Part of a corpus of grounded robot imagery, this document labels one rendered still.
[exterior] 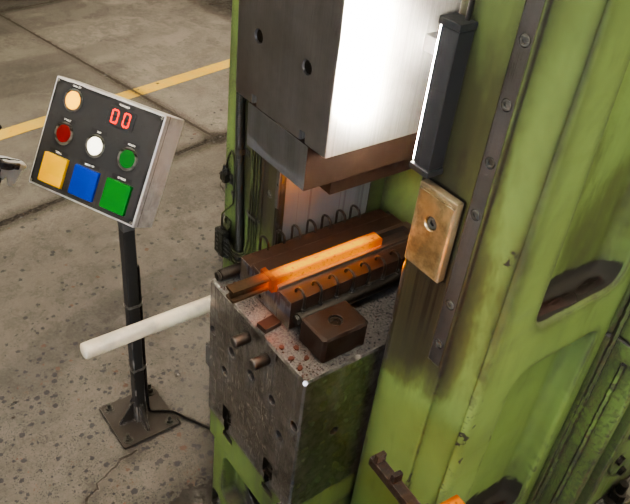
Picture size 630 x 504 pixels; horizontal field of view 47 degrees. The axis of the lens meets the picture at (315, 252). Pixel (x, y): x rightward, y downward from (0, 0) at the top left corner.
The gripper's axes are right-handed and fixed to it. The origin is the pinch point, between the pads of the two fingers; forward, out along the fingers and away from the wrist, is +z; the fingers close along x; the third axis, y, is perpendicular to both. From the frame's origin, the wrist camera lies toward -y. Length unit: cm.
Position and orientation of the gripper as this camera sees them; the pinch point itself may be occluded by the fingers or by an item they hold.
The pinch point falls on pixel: (21, 162)
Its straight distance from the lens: 184.0
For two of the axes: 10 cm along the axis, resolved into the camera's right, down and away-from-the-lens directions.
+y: -3.3, 9.3, 1.6
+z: 3.6, -0.3, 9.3
